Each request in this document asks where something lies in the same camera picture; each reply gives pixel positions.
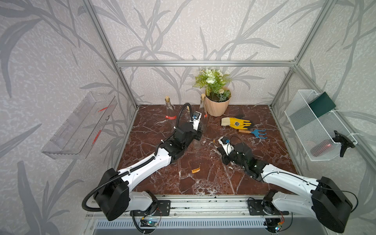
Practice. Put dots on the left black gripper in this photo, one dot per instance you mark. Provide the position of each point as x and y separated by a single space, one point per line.
199 133

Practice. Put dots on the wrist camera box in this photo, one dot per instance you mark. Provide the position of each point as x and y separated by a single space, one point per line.
226 145
196 120

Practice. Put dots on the dark green card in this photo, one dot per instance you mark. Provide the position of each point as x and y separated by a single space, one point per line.
322 105

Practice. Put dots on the blue hand rake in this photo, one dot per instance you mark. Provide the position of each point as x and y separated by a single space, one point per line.
259 134

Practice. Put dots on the clear plastic wall shelf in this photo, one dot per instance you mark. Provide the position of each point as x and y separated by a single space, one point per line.
79 133

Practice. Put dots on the glass bottle with red label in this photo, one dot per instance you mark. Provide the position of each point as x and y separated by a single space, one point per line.
170 114

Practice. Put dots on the green artificial plant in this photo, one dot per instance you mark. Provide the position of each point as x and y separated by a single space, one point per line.
214 82

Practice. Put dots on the yellow gardening glove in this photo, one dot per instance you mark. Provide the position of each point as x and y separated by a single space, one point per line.
236 123

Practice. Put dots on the short glass bottle gold label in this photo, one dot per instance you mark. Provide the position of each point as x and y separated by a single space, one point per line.
187 114

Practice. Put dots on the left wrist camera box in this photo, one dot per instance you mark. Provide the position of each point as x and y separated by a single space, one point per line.
196 120

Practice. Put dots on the black spray bottle trigger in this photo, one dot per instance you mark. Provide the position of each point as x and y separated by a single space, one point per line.
344 141

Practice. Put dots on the white mesh wall basket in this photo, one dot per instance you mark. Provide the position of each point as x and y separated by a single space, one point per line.
316 134

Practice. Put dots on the pink flower pot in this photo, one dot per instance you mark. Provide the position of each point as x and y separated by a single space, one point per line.
215 108

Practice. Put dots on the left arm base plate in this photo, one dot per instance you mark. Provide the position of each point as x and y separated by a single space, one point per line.
161 208

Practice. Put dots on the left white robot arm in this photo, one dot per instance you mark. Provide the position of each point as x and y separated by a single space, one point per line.
115 193

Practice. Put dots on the aluminium front rail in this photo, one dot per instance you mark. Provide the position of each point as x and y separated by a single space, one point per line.
217 204

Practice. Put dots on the tall slim glass bottle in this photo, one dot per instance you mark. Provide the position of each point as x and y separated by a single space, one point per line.
204 115

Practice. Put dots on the peeled gold label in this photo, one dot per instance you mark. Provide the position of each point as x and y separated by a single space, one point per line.
196 170

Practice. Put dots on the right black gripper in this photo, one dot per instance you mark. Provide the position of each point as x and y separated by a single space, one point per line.
224 156

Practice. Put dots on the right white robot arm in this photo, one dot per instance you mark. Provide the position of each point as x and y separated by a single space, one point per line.
320 199

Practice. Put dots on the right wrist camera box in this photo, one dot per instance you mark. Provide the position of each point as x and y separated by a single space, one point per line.
226 145

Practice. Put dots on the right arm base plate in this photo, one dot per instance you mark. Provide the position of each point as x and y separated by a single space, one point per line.
263 208

